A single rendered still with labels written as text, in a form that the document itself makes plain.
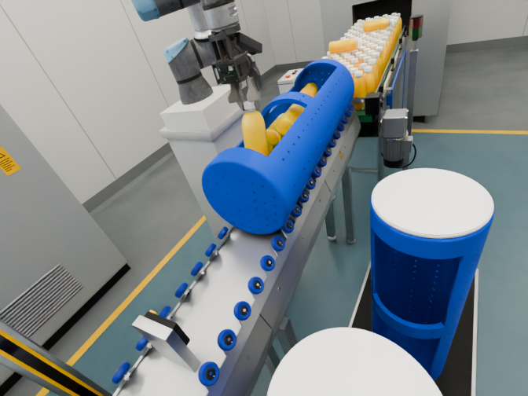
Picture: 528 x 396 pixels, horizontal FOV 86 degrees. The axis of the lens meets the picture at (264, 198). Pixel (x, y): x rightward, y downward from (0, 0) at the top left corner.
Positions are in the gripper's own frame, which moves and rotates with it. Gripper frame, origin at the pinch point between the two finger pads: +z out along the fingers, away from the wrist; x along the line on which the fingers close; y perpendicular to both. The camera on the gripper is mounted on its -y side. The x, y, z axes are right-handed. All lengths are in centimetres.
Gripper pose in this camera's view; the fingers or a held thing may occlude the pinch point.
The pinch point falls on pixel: (251, 104)
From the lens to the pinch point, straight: 85.1
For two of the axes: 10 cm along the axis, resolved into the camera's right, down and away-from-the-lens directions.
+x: 8.8, 1.0, -4.7
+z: 2.3, 7.7, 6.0
